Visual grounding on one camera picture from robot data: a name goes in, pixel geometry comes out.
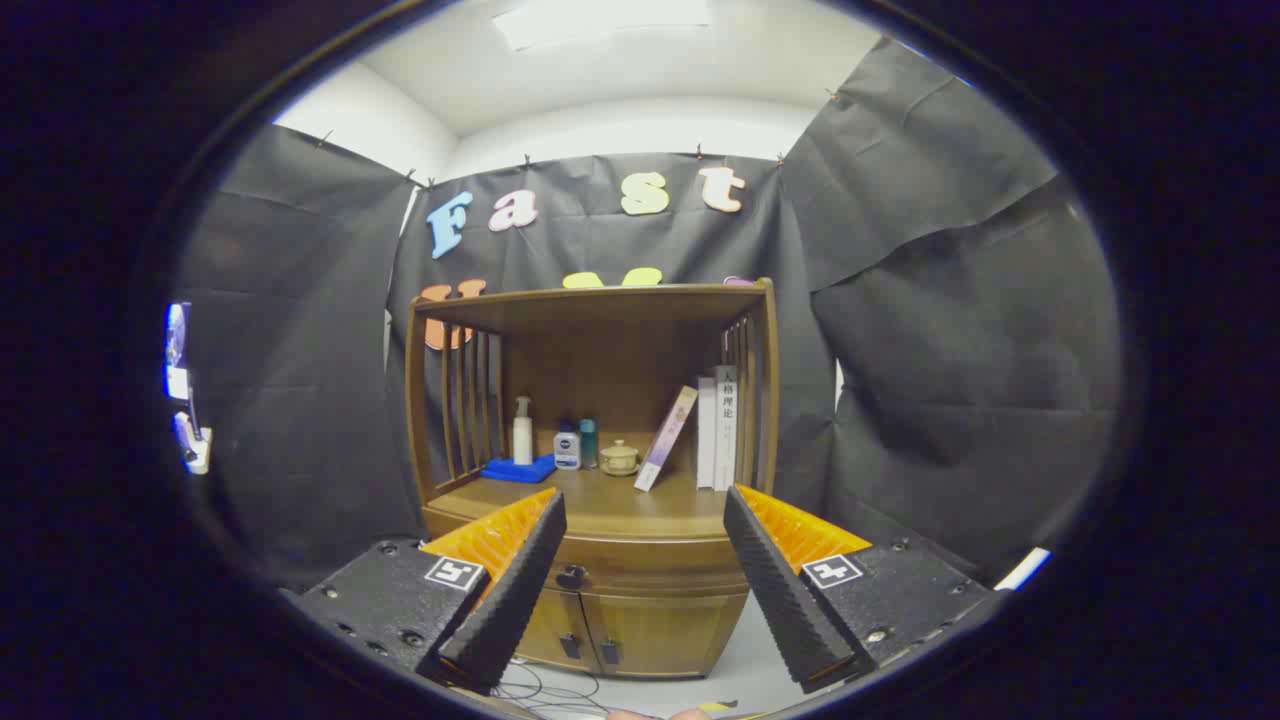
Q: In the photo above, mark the wooden cabinet door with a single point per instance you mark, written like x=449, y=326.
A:
x=670, y=635
x=560, y=625

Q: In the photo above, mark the white pump bottle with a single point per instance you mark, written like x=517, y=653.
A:
x=522, y=440

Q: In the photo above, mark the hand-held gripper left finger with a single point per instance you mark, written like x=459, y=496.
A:
x=515, y=600

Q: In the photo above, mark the lidded ceramic tea cup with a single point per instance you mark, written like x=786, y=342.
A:
x=620, y=458

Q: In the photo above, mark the white lotion bottle blue cap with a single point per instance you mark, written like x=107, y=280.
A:
x=567, y=452

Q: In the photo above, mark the blue translucent bottle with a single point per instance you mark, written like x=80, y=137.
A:
x=589, y=445

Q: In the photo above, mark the wooden countertop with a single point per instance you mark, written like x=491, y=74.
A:
x=620, y=505

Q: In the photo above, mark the wooden cabinet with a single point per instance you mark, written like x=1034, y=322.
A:
x=600, y=360

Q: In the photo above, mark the bright monitor screen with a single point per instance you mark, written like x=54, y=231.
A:
x=177, y=350

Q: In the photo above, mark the blue folded cloth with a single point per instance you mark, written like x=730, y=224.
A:
x=520, y=470

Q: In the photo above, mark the yellow floor tape piece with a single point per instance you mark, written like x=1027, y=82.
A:
x=720, y=706

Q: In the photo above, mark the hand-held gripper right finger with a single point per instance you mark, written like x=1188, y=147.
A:
x=785, y=600

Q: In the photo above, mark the wooden drawer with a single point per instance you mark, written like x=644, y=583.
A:
x=650, y=570

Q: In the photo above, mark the purple pink book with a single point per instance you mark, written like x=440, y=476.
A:
x=665, y=440

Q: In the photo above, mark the white book black lettering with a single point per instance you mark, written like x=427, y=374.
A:
x=726, y=430

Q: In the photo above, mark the white device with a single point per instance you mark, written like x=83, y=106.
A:
x=193, y=445

